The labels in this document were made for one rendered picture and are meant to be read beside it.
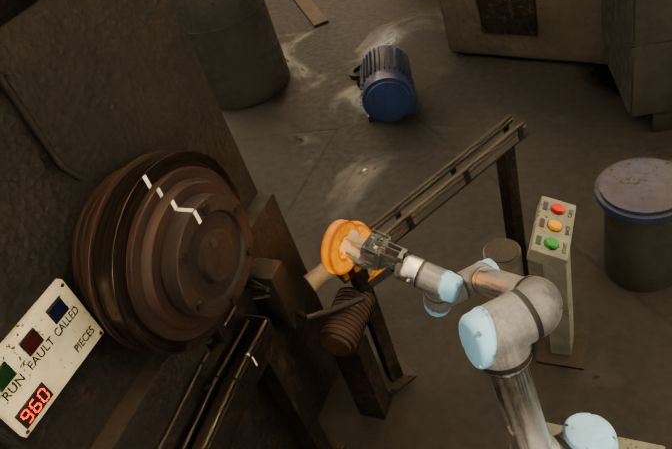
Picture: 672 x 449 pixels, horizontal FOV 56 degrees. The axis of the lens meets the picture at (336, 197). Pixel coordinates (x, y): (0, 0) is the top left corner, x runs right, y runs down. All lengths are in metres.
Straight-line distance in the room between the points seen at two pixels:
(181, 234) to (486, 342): 0.66
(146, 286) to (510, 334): 0.75
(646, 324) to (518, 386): 1.18
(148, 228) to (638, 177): 1.72
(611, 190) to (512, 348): 1.15
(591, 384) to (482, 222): 0.91
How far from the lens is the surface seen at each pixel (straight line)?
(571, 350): 2.44
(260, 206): 1.95
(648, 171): 2.48
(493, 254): 2.08
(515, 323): 1.35
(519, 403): 1.47
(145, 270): 1.37
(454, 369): 2.45
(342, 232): 1.74
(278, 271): 1.84
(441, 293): 1.64
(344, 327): 1.98
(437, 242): 2.89
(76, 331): 1.48
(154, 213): 1.38
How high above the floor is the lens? 2.02
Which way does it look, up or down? 38 degrees down
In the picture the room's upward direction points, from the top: 19 degrees counter-clockwise
